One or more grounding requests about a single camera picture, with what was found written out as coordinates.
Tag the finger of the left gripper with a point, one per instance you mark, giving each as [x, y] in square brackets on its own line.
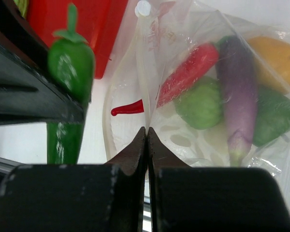
[27, 91]

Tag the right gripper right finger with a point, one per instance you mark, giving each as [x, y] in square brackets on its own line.
[211, 199]

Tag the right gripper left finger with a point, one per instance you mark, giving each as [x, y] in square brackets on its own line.
[77, 198]

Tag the small dark green cucumber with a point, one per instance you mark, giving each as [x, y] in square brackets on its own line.
[71, 62]

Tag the round green cabbage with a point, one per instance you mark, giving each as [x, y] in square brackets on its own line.
[201, 106]

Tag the clear zip top bag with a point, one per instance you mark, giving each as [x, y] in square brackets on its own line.
[165, 33]

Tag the green bell pepper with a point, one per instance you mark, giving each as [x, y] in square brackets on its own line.
[273, 117]

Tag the red chili pepper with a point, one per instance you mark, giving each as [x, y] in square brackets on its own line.
[194, 67]

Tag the purple eggplant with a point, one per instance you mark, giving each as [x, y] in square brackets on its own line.
[236, 75]

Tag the yellow lemon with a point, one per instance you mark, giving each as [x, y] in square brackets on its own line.
[276, 53]

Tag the light green gourd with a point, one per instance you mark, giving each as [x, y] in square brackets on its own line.
[23, 6]

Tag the red plastic tray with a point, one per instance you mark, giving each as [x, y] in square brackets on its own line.
[98, 21]

